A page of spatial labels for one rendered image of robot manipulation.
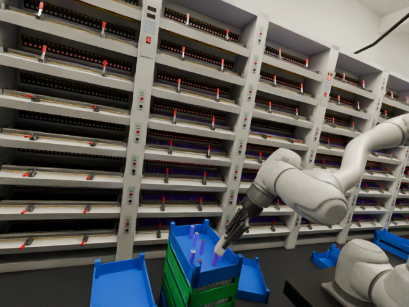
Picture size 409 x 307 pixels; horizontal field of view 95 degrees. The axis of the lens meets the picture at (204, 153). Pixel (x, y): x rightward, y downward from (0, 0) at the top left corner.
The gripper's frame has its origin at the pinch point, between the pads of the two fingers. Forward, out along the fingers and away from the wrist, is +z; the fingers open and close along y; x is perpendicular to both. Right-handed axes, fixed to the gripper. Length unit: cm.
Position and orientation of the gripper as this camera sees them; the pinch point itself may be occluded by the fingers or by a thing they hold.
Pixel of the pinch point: (223, 245)
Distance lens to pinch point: 76.9
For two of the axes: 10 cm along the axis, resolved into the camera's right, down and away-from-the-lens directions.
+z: -5.5, 8.2, 1.2
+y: 0.6, -1.1, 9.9
